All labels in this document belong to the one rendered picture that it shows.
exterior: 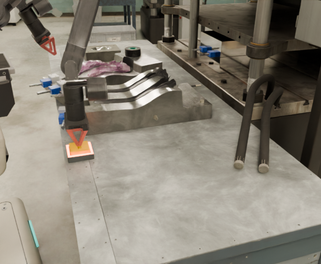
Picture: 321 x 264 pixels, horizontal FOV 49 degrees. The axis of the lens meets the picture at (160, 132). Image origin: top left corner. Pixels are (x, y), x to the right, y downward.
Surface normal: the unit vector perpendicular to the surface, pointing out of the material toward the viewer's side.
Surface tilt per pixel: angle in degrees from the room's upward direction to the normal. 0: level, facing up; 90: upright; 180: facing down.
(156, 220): 0
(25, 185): 0
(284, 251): 90
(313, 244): 90
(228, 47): 90
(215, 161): 0
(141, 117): 90
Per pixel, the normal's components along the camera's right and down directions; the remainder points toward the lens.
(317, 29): -0.95, 0.14
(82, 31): 0.28, 0.10
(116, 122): 0.30, 0.44
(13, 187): 0.00, -0.89
